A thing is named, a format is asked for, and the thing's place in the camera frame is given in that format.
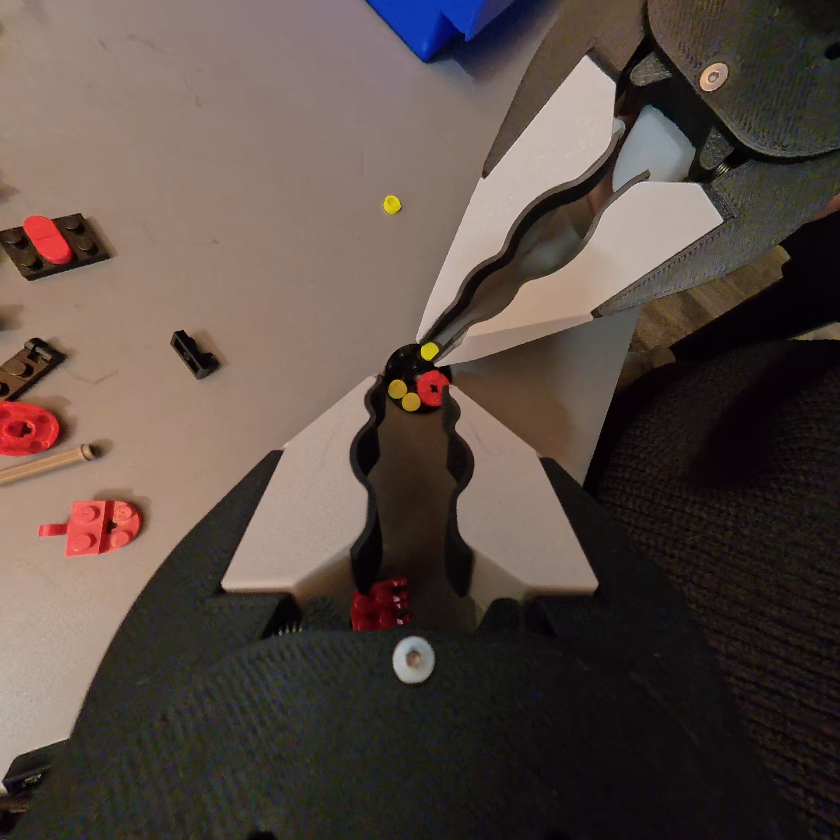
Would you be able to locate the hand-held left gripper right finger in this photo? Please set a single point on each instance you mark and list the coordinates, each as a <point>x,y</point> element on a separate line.
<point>525,525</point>

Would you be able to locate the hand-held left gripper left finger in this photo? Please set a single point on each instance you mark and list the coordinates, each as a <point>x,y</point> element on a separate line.
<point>302,518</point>

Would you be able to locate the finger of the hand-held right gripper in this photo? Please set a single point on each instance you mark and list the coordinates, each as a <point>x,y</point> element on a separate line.
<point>643,249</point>
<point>544,144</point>

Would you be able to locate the round black lego plate assembly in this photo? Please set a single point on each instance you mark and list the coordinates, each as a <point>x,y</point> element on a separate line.
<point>410,371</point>

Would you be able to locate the person's right forearm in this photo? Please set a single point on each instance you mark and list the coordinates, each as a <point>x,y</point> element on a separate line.
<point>787,295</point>

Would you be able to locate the red black lego strip assembly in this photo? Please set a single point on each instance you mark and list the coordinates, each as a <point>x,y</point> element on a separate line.
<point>380,604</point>

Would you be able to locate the red lego plate with pin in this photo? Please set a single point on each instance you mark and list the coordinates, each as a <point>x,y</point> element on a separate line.
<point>98,528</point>

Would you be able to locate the tan lego axle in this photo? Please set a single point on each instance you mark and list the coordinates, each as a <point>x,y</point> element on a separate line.
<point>46,463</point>

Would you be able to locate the red round lego plate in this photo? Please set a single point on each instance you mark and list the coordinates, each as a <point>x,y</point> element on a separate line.
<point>26,430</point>

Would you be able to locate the black lego hinge plate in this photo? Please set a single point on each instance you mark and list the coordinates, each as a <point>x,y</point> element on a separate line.
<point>29,367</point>

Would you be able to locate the black lego plate red tile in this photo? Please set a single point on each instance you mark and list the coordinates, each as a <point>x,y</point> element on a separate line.
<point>49,243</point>

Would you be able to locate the blue storage bin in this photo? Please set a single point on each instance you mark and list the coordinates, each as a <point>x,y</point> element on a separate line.
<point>446,26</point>

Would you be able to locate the person's black knit sweater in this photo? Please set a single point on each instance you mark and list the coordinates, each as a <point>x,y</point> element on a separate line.
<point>722,525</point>

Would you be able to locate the small black lego bracket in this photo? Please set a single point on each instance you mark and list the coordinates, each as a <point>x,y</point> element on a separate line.
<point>195,354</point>

